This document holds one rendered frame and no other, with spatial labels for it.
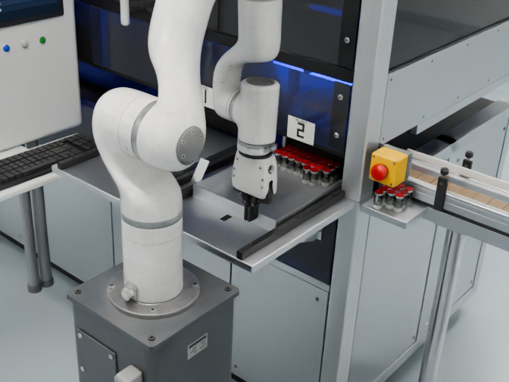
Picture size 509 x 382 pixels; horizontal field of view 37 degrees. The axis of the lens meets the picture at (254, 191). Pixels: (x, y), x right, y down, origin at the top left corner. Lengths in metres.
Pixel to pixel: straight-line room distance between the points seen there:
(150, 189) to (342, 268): 0.76
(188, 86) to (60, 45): 1.08
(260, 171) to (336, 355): 0.72
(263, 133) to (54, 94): 0.95
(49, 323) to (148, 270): 1.49
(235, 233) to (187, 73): 0.52
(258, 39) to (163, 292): 0.54
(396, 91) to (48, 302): 1.71
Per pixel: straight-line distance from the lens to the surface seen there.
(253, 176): 1.68
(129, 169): 1.45
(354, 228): 1.95
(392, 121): 1.93
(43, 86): 2.38
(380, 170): 1.80
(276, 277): 2.20
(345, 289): 2.06
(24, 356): 2.83
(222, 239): 1.72
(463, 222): 1.92
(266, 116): 1.62
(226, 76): 1.65
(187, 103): 1.34
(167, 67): 1.34
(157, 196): 1.42
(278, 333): 2.31
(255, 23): 1.54
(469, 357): 2.92
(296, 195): 1.92
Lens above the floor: 1.79
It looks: 28 degrees down
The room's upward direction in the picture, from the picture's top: 3 degrees clockwise
